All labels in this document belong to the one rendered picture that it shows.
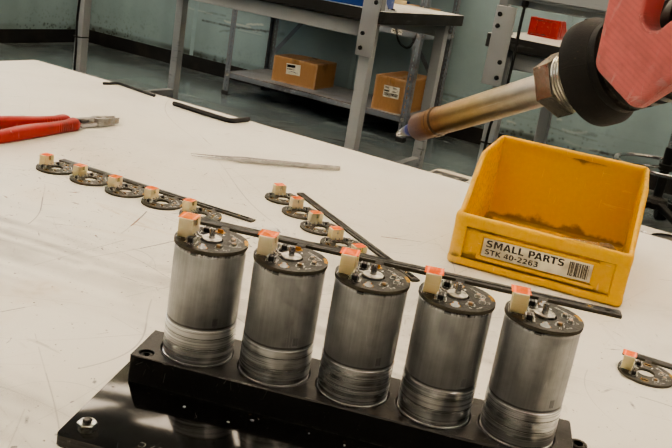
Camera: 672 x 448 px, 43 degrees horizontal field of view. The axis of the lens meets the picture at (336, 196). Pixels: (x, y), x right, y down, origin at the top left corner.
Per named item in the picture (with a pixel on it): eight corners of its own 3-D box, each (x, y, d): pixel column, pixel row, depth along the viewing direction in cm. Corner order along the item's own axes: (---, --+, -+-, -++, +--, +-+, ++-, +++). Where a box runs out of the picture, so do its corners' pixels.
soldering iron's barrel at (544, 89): (398, 154, 25) (574, 106, 19) (393, 100, 25) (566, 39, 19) (437, 154, 25) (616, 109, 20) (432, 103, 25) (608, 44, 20)
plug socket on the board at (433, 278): (445, 297, 27) (449, 278, 27) (419, 291, 27) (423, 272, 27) (447, 288, 28) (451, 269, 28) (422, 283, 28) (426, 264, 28)
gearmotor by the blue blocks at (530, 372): (548, 481, 27) (587, 336, 26) (472, 462, 28) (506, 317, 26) (546, 442, 30) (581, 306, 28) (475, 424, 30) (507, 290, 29)
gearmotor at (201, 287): (215, 396, 29) (235, 255, 28) (148, 379, 29) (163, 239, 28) (238, 365, 31) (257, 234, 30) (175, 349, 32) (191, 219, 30)
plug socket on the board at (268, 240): (278, 259, 28) (280, 240, 28) (253, 253, 28) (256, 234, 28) (284, 251, 29) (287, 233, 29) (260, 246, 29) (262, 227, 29)
